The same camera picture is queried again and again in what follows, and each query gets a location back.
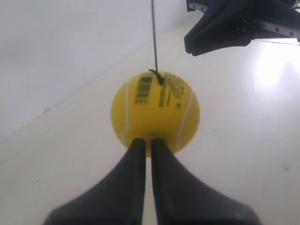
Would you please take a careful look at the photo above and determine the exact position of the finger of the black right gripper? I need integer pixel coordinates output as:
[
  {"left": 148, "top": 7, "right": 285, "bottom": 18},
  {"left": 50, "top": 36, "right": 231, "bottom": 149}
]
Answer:
[
  {"left": 184, "top": 14, "right": 225, "bottom": 55},
  {"left": 191, "top": 0, "right": 257, "bottom": 48}
]

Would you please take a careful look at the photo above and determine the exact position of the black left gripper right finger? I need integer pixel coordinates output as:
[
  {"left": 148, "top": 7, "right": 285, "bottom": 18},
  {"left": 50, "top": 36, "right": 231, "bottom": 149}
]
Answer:
[{"left": 151, "top": 139, "right": 260, "bottom": 225}]

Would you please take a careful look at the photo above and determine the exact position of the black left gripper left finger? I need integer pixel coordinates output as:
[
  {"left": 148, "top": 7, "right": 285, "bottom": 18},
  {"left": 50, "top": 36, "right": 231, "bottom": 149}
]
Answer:
[{"left": 44, "top": 139, "right": 146, "bottom": 225}]

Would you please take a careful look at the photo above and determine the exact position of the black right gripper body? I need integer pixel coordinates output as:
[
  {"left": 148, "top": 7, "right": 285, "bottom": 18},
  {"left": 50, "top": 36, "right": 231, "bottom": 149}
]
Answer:
[{"left": 186, "top": 0, "right": 300, "bottom": 40}]

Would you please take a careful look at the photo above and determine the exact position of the yellow tennis ball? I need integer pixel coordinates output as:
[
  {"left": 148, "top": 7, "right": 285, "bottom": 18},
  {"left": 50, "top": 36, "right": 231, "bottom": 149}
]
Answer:
[{"left": 111, "top": 71, "right": 200, "bottom": 157}]

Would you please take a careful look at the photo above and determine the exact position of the black hanging string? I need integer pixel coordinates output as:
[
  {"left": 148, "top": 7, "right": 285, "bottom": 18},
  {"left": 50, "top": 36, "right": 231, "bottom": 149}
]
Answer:
[{"left": 149, "top": 0, "right": 165, "bottom": 85}]

